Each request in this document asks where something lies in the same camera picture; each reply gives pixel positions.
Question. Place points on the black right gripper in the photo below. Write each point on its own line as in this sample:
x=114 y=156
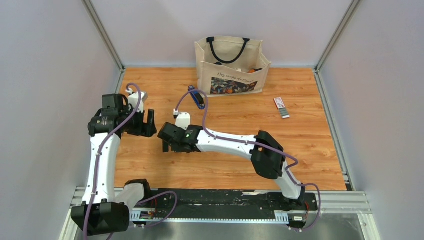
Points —
x=175 y=147

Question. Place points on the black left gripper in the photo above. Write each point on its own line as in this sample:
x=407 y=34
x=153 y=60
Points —
x=145 y=129

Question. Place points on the blue black stapler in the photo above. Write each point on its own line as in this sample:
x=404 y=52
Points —
x=197 y=97

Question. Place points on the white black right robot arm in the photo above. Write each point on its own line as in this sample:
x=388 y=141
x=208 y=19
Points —
x=266 y=155

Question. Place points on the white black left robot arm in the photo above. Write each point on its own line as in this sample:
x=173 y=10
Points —
x=102 y=211

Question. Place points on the staple box with staples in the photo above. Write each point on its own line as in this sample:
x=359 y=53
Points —
x=281 y=108

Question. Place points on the beige canvas tote bag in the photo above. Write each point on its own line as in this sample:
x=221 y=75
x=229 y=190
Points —
x=223 y=62

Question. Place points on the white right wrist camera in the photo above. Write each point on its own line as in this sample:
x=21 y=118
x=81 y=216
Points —
x=182 y=119

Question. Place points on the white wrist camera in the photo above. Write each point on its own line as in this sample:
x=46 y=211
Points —
x=182 y=119
x=137 y=99

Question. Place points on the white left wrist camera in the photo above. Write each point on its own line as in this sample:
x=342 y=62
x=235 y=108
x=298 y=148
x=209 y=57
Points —
x=137 y=99

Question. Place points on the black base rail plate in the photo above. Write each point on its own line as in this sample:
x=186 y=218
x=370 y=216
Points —
x=224 y=204

